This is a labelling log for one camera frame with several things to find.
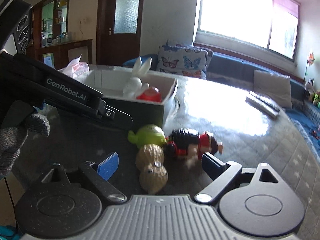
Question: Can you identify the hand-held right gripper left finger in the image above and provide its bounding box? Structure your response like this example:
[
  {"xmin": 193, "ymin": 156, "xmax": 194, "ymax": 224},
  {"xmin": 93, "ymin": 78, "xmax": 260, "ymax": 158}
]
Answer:
[{"xmin": 40, "ymin": 152, "xmax": 126, "ymax": 203}]

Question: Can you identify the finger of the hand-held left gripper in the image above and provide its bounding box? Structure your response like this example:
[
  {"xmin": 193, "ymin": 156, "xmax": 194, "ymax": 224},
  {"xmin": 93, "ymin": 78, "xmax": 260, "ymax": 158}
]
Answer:
[{"xmin": 97, "ymin": 100, "xmax": 133, "ymax": 131}]

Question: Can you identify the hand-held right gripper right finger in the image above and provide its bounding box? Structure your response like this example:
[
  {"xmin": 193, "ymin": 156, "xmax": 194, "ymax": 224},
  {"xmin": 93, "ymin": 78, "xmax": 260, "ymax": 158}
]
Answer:
[{"xmin": 194, "ymin": 153, "xmax": 280, "ymax": 203}]

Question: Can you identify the white storage box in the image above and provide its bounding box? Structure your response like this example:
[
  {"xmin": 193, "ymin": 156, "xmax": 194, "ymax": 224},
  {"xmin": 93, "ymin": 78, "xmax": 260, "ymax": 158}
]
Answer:
[{"xmin": 82, "ymin": 64, "xmax": 179, "ymax": 128}]

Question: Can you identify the black and red doll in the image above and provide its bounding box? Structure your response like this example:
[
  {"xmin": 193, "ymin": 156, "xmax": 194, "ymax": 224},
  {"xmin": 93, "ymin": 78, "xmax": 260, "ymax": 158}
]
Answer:
[{"xmin": 164, "ymin": 127, "xmax": 224, "ymax": 162}]

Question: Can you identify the tan peanut toy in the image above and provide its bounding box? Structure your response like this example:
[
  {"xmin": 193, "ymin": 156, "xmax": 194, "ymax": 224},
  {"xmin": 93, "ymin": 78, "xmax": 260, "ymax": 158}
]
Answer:
[{"xmin": 136, "ymin": 144, "xmax": 169, "ymax": 194}]

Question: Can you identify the person's left hand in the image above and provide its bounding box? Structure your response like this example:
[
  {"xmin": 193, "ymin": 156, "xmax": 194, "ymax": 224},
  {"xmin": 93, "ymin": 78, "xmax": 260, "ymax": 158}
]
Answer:
[{"xmin": 0, "ymin": 112, "xmax": 50, "ymax": 178}]

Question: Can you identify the white rabbit toy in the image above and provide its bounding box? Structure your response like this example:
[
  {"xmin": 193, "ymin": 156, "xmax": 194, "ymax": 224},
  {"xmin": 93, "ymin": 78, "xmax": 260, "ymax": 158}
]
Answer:
[{"xmin": 122, "ymin": 56, "xmax": 153, "ymax": 99}]

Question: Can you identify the red round toy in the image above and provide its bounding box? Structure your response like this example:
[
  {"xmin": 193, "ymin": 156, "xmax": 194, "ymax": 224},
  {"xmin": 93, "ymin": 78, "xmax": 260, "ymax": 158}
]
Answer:
[{"xmin": 136, "ymin": 86, "xmax": 163, "ymax": 103}]

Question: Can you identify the white plastic bag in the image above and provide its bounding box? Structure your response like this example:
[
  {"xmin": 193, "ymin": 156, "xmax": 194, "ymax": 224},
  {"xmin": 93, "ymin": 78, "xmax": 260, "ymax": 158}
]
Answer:
[{"xmin": 61, "ymin": 54, "xmax": 90, "ymax": 81}]

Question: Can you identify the wooden display cabinet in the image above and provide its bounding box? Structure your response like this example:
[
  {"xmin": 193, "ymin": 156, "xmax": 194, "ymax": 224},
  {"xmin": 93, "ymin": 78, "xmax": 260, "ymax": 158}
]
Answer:
[{"xmin": 32, "ymin": 0, "xmax": 93, "ymax": 70}]

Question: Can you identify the grey remote control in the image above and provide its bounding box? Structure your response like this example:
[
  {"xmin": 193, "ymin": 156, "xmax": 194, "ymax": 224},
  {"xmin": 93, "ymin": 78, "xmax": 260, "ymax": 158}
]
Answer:
[
  {"xmin": 249, "ymin": 91, "xmax": 281, "ymax": 112},
  {"xmin": 245, "ymin": 96, "xmax": 279, "ymax": 119}
]

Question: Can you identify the butterfly print pillow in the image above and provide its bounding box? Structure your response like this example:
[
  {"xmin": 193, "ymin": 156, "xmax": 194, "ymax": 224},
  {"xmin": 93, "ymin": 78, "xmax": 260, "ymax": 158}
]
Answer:
[{"xmin": 155, "ymin": 39, "xmax": 209, "ymax": 78}]

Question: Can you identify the dark wooden door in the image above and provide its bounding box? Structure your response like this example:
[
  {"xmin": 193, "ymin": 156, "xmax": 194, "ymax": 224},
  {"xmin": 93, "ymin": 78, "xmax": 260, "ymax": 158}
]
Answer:
[{"xmin": 96, "ymin": 0, "xmax": 146, "ymax": 67}]

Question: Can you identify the beige cushion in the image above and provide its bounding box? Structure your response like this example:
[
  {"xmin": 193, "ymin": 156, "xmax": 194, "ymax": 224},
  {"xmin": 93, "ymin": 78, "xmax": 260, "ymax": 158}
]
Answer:
[{"xmin": 252, "ymin": 69, "xmax": 293, "ymax": 109}]

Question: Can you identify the blue sofa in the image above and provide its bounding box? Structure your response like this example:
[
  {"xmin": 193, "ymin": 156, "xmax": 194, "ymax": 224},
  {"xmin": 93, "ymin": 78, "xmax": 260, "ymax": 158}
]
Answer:
[{"xmin": 122, "ymin": 47, "xmax": 320, "ymax": 133}]

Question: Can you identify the teal cloth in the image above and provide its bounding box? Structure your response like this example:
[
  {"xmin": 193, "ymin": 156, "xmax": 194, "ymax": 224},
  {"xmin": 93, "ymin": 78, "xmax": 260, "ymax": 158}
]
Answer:
[{"xmin": 0, "ymin": 225, "xmax": 22, "ymax": 240}]

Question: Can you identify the plush toys pile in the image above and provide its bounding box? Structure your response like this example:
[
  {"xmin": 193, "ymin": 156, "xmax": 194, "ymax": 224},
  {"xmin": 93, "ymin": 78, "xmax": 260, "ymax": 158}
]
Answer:
[{"xmin": 303, "ymin": 78, "xmax": 320, "ymax": 107}]

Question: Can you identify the colourful pinwheel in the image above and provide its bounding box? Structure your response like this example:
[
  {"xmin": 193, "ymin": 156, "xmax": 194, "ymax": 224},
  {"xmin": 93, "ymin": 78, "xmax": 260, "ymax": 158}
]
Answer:
[{"xmin": 303, "ymin": 51, "xmax": 316, "ymax": 80}]

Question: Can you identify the window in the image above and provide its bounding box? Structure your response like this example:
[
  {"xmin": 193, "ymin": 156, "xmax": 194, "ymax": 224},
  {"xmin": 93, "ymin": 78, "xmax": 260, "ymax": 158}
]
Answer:
[{"xmin": 193, "ymin": 0, "xmax": 301, "ymax": 61}]

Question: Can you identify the black cable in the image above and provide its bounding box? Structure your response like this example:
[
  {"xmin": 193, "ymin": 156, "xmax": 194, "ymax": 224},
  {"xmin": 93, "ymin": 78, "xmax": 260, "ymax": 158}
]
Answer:
[{"xmin": 4, "ymin": 176, "xmax": 18, "ymax": 232}]

